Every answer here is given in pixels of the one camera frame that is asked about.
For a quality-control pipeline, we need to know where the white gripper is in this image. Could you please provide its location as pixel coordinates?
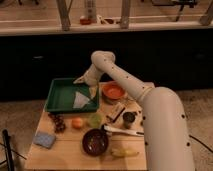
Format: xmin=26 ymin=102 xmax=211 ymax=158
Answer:
xmin=73 ymin=64 xmax=103 ymax=98

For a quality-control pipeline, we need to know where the white towel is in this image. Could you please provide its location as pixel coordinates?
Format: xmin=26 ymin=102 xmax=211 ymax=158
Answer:
xmin=73 ymin=92 xmax=90 ymax=109

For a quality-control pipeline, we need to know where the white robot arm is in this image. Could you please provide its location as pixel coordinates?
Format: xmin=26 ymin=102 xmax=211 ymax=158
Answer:
xmin=75 ymin=51 xmax=195 ymax=171

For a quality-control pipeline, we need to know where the green plastic tray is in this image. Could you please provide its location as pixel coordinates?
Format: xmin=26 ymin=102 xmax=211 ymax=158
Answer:
xmin=45 ymin=78 xmax=99 ymax=114

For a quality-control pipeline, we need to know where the orange plastic bowl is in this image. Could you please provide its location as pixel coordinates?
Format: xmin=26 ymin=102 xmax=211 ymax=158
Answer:
xmin=102 ymin=81 xmax=125 ymax=100

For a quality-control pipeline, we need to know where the green apple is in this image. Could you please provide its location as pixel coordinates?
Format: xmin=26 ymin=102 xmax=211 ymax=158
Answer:
xmin=88 ymin=114 xmax=102 ymax=128

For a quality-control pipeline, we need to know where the brown black box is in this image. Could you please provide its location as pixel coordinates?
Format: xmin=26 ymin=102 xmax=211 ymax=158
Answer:
xmin=106 ymin=102 xmax=125 ymax=122

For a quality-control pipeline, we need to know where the orange fruit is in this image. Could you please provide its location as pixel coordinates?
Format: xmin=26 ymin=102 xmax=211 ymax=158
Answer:
xmin=71 ymin=117 xmax=84 ymax=129

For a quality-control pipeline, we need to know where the dark grape bunch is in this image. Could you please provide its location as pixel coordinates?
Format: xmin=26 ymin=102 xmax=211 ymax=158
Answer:
xmin=48 ymin=113 xmax=66 ymax=133

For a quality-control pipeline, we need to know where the dark metal cup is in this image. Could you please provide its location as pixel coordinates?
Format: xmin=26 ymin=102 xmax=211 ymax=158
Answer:
xmin=122 ymin=112 xmax=135 ymax=129

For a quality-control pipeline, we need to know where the dark brown bowl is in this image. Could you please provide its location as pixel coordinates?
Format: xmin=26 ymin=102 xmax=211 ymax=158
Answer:
xmin=82 ymin=129 xmax=109 ymax=156

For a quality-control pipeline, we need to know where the blue sponge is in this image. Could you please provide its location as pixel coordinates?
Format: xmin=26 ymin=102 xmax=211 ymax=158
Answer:
xmin=33 ymin=131 xmax=56 ymax=149

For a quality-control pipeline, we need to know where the yellow banana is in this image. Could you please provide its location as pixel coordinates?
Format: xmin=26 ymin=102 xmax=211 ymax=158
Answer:
xmin=111 ymin=148 xmax=139 ymax=157

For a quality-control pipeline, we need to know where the black tripod stand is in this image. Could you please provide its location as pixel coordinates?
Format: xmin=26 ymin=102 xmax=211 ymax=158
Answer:
xmin=0 ymin=129 xmax=24 ymax=171

